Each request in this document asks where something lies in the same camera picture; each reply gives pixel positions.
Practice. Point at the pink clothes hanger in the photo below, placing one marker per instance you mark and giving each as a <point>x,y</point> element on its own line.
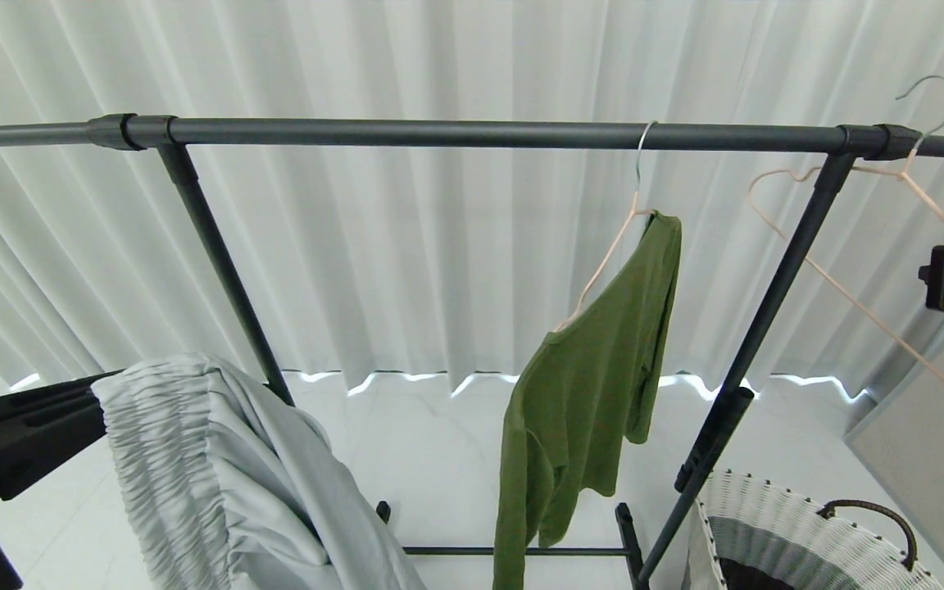
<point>599,264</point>
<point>865,309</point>

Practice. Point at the pale grey shorts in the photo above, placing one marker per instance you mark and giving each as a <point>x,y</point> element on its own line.
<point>234,459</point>

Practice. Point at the green printed shirt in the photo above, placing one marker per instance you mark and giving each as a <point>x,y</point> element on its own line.
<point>595,369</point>

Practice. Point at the white laundry basket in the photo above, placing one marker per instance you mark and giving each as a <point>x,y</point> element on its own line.
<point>783,524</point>

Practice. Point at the black clothes rack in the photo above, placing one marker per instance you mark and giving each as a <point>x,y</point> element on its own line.
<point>439,133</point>

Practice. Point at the white curtain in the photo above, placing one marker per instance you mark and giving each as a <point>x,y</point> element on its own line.
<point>439,246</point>

